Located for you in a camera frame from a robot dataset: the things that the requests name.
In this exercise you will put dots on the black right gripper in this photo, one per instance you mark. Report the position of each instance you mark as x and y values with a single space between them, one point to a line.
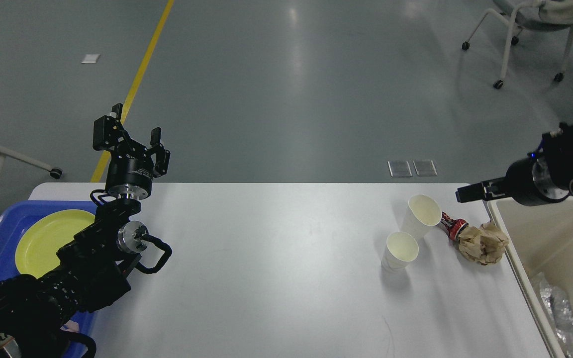
528 181

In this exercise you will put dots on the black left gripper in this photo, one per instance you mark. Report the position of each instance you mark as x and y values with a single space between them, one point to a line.
129 175

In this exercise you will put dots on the brown paper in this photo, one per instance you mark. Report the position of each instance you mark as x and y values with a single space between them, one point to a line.
484 245

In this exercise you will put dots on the silver foil wrapper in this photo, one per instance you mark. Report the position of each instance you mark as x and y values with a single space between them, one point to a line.
556 304

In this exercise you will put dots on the yellow plastic plate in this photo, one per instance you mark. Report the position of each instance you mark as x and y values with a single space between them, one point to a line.
36 252

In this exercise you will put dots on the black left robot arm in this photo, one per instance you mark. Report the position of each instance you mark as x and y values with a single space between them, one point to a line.
129 243

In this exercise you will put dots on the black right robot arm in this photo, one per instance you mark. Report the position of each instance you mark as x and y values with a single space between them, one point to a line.
557 148

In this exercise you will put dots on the crushed red soda can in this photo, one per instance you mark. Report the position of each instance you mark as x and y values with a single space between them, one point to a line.
453 226

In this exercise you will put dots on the small white cup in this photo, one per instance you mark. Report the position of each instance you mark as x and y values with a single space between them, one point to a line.
421 215

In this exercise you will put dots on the right metal floor plate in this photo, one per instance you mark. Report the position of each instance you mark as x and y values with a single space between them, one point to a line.
425 168

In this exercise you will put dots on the metal floor plate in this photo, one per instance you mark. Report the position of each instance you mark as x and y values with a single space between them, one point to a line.
400 169
425 168

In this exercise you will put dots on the left metal floor plate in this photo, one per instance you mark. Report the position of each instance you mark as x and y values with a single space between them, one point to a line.
400 169

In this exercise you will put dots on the beige plastic bin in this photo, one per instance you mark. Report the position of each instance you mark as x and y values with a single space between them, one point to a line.
541 242

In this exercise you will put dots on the white paper cup front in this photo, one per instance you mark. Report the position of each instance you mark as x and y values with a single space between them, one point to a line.
400 250

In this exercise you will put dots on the white chair top right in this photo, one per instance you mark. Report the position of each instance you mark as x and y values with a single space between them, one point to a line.
532 15

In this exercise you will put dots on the pink mug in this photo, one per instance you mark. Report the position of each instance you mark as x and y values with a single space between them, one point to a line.
71 326

